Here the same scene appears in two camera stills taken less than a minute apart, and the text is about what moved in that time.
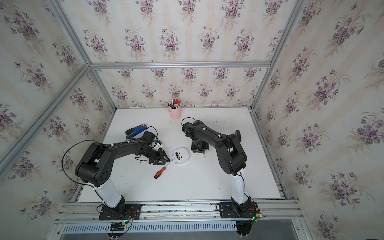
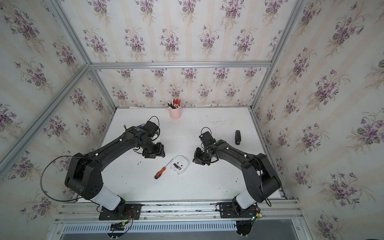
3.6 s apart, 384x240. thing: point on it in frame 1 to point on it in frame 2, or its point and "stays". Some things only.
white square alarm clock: (184, 154) to (182, 162)
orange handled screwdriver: (161, 170) stays
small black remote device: (238, 134) stays
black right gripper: (204, 147) to (197, 159)
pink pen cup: (175, 113) stays
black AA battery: (177, 156) to (176, 165)
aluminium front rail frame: (269, 212) stays
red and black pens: (175, 103) stays
